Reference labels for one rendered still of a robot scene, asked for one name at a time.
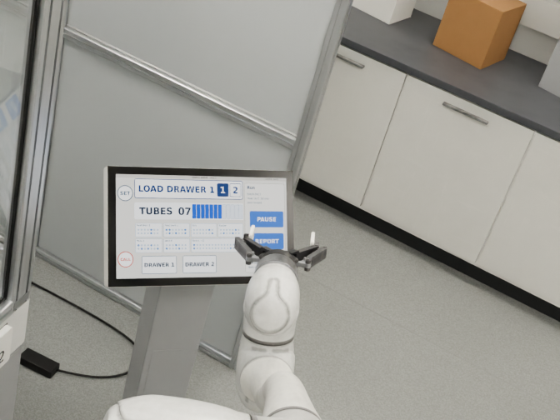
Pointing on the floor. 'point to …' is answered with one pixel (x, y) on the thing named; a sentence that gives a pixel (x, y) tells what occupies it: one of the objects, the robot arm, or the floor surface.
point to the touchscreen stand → (167, 340)
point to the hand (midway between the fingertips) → (282, 236)
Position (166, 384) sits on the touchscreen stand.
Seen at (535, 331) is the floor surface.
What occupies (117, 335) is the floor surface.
